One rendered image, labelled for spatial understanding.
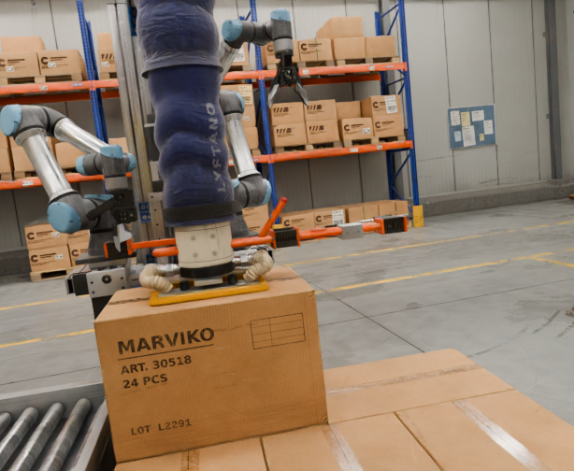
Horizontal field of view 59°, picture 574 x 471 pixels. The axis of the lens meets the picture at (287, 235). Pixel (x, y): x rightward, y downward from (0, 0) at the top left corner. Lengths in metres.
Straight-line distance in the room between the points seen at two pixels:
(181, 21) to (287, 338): 0.92
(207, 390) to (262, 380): 0.15
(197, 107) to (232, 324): 0.61
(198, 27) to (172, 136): 0.31
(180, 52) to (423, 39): 10.51
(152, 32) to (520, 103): 11.77
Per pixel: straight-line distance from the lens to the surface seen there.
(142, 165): 2.26
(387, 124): 9.73
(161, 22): 1.54
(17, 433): 1.96
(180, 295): 1.49
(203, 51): 1.54
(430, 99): 11.70
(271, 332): 1.45
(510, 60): 12.94
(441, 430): 1.54
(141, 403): 1.51
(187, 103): 1.50
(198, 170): 1.49
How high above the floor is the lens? 1.28
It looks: 7 degrees down
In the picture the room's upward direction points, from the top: 6 degrees counter-clockwise
